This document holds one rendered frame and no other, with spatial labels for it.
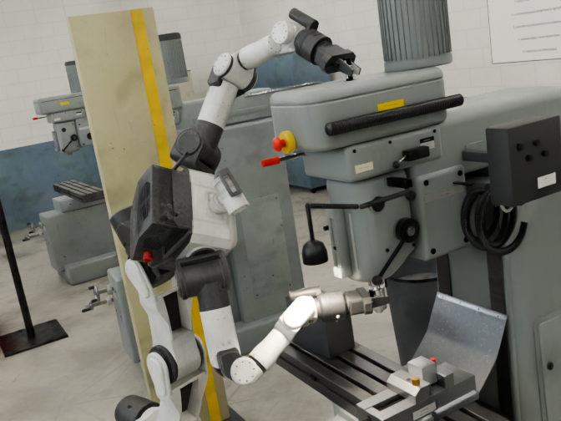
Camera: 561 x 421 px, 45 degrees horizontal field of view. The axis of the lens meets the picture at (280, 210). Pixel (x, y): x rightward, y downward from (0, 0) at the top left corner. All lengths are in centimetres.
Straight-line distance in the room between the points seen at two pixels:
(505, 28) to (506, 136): 542
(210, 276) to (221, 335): 17
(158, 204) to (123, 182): 152
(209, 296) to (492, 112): 100
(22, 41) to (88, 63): 736
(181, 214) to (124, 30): 166
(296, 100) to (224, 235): 48
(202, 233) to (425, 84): 76
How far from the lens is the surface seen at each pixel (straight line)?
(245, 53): 216
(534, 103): 228
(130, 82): 346
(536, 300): 228
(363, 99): 181
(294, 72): 916
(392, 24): 202
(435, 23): 202
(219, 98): 217
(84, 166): 1089
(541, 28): 693
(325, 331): 237
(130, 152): 346
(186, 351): 240
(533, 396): 238
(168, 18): 1136
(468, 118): 208
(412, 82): 191
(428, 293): 397
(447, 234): 205
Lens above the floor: 200
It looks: 13 degrees down
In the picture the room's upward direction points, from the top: 9 degrees counter-clockwise
